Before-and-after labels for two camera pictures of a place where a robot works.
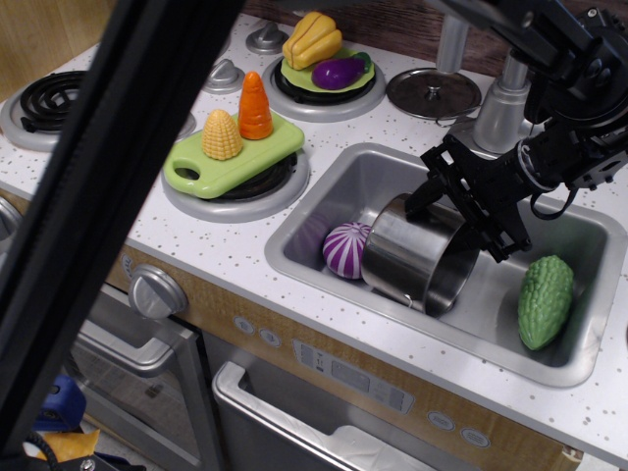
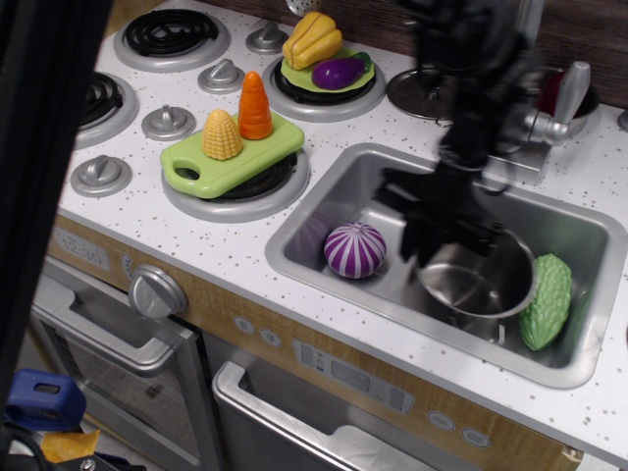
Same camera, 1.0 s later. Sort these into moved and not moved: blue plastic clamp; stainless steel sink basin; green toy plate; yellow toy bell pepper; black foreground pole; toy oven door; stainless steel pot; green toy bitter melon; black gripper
Moved: black gripper; black foreground pole; stainless steel pot
Not moved: green toy bitter melon; yellow toy bell pepper; blue plastic clamp; stainless steel sink basin; toy oven door; green toy plate
